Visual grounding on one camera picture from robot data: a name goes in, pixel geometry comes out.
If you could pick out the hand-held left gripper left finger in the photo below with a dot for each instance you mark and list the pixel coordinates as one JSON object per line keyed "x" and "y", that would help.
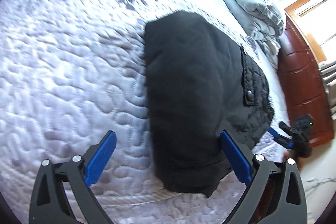
{"x": 101, "y": 158}

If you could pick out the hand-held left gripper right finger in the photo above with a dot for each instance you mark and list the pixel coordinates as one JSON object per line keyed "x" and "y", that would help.
{"x": 235, "y": 155}

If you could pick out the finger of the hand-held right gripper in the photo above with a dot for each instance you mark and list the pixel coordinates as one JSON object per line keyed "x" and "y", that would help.
{"x": 282, "y": 141}
{"x": 286, "y": 127}

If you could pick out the black jacket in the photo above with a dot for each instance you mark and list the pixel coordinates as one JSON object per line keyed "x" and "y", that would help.
{"x": 194, "y": 98}

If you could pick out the brown wooden headboard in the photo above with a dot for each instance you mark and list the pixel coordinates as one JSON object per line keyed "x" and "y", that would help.
{"x": 302, "y": 79}

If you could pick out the white radiator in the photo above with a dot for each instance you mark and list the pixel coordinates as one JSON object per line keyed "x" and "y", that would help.
{"x": 329, "y": 77}

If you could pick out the white quilted mattress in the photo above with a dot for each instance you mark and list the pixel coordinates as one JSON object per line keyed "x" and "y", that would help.
{"x": 73, "y": 61}

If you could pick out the wooden-framed window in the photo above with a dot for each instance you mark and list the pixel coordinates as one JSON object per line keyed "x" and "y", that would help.
{"x": 315, "y": 11}

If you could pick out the grey folded duvet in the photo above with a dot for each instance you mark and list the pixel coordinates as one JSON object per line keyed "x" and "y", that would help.
{"x": 252, "y": 6}

